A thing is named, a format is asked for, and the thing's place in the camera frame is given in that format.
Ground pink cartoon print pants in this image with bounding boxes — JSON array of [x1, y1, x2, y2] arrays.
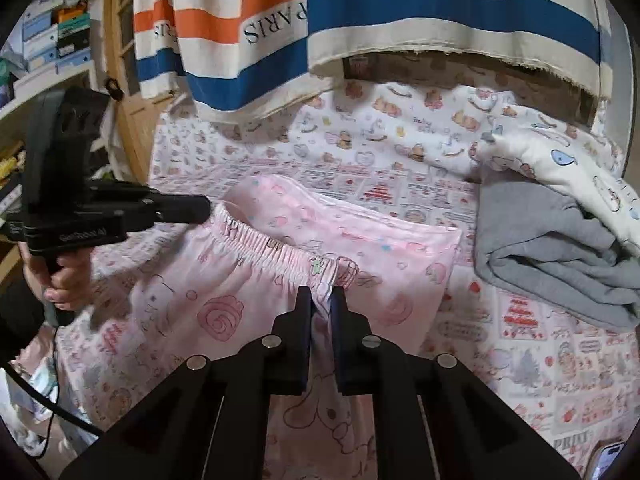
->
[[56, 175, 461, 479]]

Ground person's left hand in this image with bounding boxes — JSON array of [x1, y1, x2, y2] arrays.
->
[[18, 242, 93, 311]]

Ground wooden door with glass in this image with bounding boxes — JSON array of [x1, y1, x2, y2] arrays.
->
[[102, 0, 174, 183]]

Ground pink strawberry print bedsheet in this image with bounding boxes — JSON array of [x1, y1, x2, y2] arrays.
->
[[152, 160, 639, 470]]

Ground white storage shelf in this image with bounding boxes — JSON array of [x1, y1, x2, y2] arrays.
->
[[1, 0, 98, 202]]

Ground smartphone on bed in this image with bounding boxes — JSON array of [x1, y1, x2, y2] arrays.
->
[[582, 440, 625, 480]]

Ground striped Paris curtain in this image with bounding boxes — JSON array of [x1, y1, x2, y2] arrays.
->
[[132, 0, 613, 124]]

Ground grey folded blanket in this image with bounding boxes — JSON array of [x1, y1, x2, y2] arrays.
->
[[474, 170, 639, 330]]

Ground baby bear print sheet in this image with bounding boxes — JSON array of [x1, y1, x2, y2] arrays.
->
[[150, 80, 623, 179]]

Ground white Hello Kitty pillow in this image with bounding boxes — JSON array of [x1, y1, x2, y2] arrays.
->
[[476, 127, 639, 257]]

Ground black cable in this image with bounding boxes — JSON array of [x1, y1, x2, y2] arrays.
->
[[0, 324, 106, 461]]

